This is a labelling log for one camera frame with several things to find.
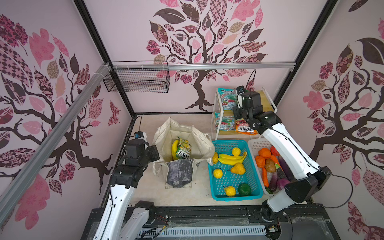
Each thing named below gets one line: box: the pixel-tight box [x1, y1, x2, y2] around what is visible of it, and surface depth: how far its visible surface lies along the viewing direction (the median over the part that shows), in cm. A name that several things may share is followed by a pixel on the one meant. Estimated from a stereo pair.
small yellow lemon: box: [213, 168, 223, 179], surface depth 86 cm
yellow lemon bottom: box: [224, 186, 236, 198], surface depth 79 cm
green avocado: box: [238, 183, 252, 197], surface depth 79 cm
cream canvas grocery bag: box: [152, 116, 216, 189], surface depth 81 cm
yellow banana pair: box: [218, 154, 245, 166], surface depth 92 cm
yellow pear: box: [227, 162, 246, 175], surface depth 87 cm
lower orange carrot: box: [262, 167, 269, 188], surface depth 86 cm
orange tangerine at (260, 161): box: [255, 155, 266, 168], surface depth 88 cm
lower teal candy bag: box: [214, 112, 236, 132], surface depth 90 cm
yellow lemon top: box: [232, 147, 241, 157], surface depth 94 cm
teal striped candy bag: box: [217, 88, 238, 111], surface depth 79 cm
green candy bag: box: [176, 136, 192, 159], surface depth 89 cm
